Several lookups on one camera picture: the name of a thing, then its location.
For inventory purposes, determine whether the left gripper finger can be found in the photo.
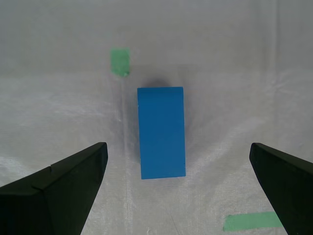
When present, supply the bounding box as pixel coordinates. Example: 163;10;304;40
0;142;109;235
249;143;313;235

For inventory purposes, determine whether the long green tape strip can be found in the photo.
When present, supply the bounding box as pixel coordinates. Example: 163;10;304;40
223;211;284;232

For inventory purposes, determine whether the small green tape mark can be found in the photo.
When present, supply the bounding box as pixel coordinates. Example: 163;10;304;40
110;47;131;77

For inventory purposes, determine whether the blue rectangular block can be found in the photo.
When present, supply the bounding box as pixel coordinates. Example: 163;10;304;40
136;86;186;180

